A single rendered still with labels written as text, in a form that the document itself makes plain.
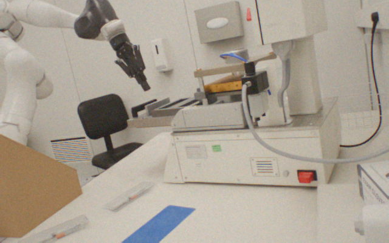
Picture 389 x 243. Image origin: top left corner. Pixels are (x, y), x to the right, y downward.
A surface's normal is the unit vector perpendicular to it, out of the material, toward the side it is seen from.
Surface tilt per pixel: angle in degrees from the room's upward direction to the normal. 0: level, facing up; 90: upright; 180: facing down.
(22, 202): 90
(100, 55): 90
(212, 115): 90
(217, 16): 90
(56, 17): 111
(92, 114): 73
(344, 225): 0
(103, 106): 78
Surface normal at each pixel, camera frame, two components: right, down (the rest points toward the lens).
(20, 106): 0.60, -0.28
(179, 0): -0.35, 0.24
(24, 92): 0.55, 0.00
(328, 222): -0.19, -0.97
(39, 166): 0.92, -0.11
